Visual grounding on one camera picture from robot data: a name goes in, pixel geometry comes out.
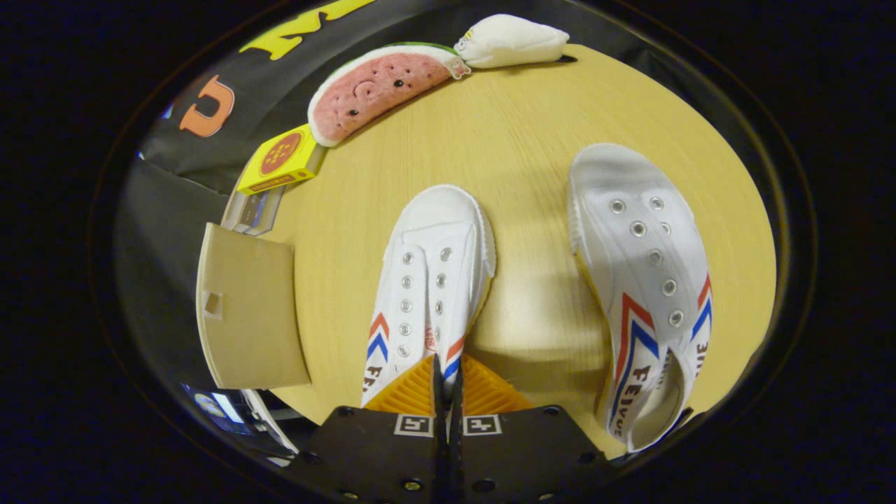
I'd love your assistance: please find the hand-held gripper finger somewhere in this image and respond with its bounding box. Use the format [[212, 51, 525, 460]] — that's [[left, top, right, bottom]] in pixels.
[[294, 353, 449, 504], [448, 353, 618, 504]]

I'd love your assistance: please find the white shoe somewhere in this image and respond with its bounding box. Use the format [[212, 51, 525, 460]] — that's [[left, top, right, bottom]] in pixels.
[[566, 143, 715, 454], [360, 183, 498, 410]]

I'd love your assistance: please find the beige fabric storage box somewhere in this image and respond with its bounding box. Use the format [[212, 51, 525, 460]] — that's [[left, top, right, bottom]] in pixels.
[[195, 222, 313, 391]]

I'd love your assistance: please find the blue lit screen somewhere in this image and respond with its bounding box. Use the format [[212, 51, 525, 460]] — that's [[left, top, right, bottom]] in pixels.
[[182, 382, 247, 429]]

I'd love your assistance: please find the yellow book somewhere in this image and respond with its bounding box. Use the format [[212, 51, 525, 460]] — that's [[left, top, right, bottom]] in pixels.
[[237, 124, 328, 196]]

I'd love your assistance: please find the watermelon slice plush toy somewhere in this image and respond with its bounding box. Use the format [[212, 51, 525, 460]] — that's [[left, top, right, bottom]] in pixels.
[[307, 42, 471, 148]]

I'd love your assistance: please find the white plush toy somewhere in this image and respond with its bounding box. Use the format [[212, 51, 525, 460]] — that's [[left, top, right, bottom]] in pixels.
[[454, 14, 571, 69]]

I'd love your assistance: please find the white frame bar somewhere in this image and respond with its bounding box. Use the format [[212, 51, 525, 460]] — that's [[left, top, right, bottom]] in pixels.
[[241, 388, 300, 454]]

